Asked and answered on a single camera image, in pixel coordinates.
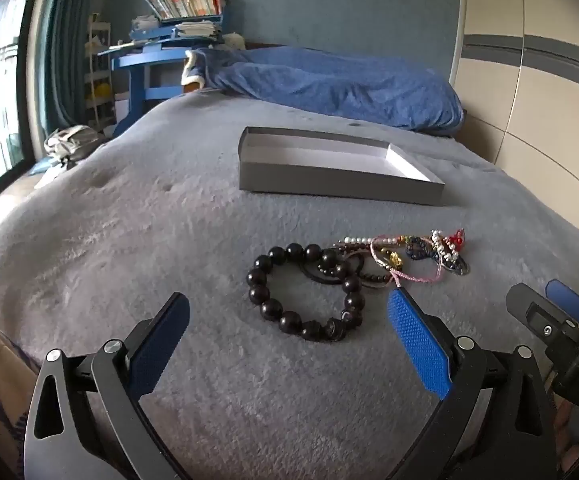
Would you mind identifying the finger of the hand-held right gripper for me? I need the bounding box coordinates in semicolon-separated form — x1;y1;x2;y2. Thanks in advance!
505;282;579;356
544;279;579;333

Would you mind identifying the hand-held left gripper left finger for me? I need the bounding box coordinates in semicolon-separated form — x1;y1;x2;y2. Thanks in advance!
24;291;193;480

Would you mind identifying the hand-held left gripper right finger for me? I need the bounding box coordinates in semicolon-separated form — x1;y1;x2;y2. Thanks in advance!
387;287;557;480

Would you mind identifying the pink string bracelet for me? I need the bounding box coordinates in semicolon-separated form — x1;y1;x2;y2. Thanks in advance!
369;234;443;292

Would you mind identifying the small bead bracelet gold charm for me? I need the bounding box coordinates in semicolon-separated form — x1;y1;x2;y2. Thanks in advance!
332;240;404;290

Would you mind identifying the metal key ring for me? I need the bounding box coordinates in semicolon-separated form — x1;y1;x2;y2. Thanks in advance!
439;255;471;276

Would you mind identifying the blue braided bracelet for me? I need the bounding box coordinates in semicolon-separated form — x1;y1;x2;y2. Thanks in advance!
405;237;443;264

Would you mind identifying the red and silver bead bracelet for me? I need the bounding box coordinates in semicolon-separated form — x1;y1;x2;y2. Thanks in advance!
429;227;468;266

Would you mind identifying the large dark bead bracelet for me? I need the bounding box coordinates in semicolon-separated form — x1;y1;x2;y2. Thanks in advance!
246;242;366;343

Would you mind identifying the black hair tie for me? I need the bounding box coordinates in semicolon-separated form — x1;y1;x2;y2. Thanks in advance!
298;254;365;287

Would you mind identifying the grey cardboard box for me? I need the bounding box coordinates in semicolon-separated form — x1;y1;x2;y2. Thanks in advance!
238;126;445;207

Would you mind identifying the person's right hand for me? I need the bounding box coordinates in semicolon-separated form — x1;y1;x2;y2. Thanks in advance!
554;402;579;476

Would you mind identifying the grey fleece blanket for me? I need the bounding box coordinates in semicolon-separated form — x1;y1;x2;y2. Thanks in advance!
0;92;579;480

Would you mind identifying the pearl hair pin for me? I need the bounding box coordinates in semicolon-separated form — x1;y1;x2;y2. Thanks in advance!
339;235;379;249

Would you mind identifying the beige wardrobe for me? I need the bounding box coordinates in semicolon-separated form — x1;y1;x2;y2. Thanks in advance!
449;0;579;261

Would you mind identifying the blue desk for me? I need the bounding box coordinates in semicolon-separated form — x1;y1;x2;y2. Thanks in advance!
97;12;230;128

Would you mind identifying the blue pillow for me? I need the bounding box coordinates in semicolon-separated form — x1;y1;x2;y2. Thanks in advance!
184;46;465;136

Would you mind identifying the white shelf rack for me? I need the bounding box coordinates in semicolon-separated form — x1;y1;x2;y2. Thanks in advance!
84;14;118;133

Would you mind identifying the stack of papers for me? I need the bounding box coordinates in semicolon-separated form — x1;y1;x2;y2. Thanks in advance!
174;21;223;41

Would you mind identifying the teal curtain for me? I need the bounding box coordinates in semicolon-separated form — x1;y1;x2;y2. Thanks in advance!
37;0;93;133

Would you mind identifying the row of books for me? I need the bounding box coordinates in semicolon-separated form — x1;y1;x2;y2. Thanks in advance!
144;0;228;21

